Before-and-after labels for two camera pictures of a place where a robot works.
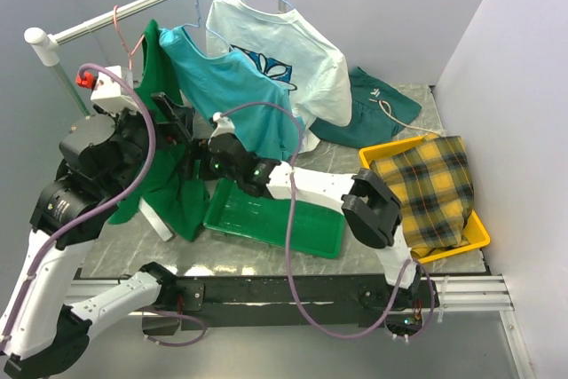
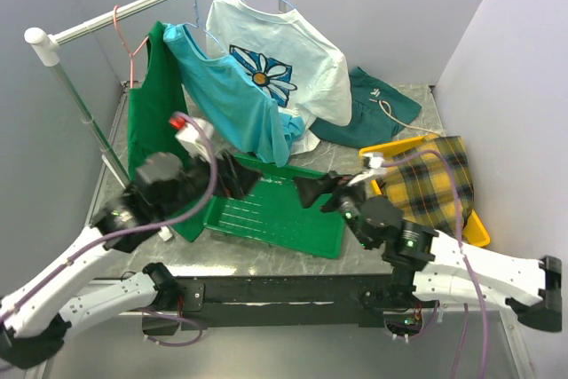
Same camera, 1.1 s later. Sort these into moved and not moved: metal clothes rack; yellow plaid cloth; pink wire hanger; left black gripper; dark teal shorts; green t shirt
Moved: green t shirt; left black gripper
Not moved: yellow plaid cloth; dark teal shorts; pink wire hanger; metal clothes rack
